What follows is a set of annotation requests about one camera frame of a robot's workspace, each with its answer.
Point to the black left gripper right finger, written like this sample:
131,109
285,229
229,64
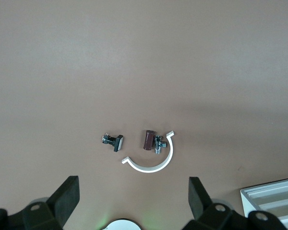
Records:
201,203

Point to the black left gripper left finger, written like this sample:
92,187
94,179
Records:
62,198

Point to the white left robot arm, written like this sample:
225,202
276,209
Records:
122,225

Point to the white drawer cabinet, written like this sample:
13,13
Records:
244,195

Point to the white plastic drawer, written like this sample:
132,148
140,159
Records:
271,189
273,202

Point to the white curved pipe clamp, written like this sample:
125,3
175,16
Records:
146,169

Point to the small black clip part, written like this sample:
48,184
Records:
116,143

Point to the dark brown small part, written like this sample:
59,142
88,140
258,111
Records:
148,140

